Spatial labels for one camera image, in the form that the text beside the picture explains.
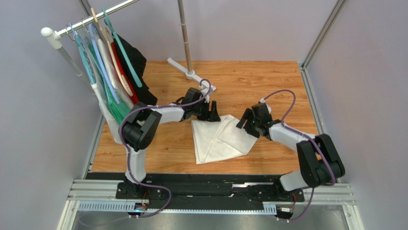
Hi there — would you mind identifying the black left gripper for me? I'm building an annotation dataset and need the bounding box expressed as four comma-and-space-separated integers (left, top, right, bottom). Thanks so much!
191, 100, 221, 122

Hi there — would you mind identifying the white cloth napkin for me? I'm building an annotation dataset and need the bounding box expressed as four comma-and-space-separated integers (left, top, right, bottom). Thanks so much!
191, 115, 258, 164

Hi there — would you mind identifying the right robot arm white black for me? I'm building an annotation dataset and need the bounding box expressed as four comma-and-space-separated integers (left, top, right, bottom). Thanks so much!
236, 103, 345, 193

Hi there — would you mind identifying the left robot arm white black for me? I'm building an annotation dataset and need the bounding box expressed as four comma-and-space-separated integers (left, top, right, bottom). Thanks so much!
116, 87, 221, 199

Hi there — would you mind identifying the black hanging garment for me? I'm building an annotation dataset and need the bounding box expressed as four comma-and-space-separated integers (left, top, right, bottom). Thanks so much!
113, 36, 159, 107

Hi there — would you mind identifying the green hanging garment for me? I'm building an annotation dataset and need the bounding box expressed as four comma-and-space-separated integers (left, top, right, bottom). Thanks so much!
88, 44, 130, 125

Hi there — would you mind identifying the white hanging garment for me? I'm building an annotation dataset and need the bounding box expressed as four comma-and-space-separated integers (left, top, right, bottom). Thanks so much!
76, 27, 135, 145

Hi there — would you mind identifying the red hanging garment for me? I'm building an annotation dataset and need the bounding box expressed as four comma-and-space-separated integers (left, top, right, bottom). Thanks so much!
111, 42, 139, 104

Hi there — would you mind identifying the wooden hanger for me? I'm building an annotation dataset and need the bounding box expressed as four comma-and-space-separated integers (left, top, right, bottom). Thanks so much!
91, 8, 133, 97

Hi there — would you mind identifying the blue plastic hanger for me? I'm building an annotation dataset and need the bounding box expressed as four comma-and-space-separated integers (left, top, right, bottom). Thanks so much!
88, 23, 121, 104

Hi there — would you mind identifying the light teal plastic hanger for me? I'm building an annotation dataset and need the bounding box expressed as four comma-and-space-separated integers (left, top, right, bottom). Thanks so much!
69, 23, 96, 85

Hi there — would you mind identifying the white clothes rack stand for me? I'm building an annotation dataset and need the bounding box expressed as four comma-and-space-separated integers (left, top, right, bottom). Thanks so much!
41, 0, 217, 95

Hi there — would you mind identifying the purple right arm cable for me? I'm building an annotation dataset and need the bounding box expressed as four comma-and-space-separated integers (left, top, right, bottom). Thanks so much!
260, 89, 337, 223

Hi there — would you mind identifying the aluminium frame rail right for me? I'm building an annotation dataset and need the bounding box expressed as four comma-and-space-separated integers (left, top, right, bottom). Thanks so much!
298, 0, 348, 134

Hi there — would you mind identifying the aluminium frame rail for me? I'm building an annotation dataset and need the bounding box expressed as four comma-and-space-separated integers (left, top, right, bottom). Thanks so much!
298, 0, 348, 134
56, 115, 105, 230

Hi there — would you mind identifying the white slotted cable duct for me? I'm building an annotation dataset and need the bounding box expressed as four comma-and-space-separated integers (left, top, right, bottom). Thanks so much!
77, 201, 277, 215

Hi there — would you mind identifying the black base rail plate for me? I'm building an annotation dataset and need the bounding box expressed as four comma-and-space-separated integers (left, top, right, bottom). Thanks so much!
85, 172, 305, 209

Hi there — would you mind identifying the aluminium frame rail left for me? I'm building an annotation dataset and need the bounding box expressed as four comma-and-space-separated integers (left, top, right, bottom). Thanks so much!
56, 115, 105, 230

